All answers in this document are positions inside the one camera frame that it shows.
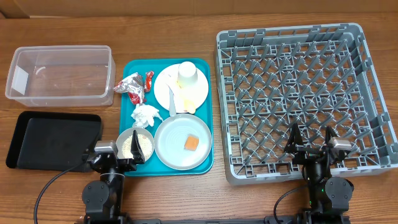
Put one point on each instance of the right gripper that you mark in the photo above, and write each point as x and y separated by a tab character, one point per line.
294	144

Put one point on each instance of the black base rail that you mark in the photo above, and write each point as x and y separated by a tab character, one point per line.
265	220

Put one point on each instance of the white rice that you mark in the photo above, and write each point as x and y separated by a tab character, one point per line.
144	142

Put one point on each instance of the orange food cube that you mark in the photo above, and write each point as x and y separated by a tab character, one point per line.
191	143

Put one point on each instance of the teal serving tray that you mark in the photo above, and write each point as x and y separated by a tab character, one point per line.
154	167

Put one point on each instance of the grey plate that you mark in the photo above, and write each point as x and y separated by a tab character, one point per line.
170	139

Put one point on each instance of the red sauce packet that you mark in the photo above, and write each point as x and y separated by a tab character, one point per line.
148	81

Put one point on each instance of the black waste tray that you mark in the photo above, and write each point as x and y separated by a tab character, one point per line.
53	141

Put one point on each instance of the grey bowl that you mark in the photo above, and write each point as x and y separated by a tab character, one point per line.
129	132

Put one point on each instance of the grey dishwasher rack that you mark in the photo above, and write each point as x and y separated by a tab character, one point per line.
314	76

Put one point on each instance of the pink plate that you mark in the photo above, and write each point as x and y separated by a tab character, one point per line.
197	93

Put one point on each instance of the crumpled white napkin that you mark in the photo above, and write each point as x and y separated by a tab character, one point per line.
144	115

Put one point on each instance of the white paper cup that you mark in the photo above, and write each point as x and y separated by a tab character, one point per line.
187	74

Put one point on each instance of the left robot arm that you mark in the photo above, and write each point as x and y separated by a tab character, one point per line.
103	198

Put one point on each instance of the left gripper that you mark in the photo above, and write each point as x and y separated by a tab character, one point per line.
129	164

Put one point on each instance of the crumpled silver foil wrapper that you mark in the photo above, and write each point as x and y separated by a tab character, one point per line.
134	86

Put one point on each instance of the clear plastic bin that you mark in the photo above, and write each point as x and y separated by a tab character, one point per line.
62	75

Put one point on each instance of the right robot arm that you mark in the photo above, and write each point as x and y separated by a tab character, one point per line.
328	196

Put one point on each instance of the yellow plastic spoon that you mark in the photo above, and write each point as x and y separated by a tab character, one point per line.
188	105

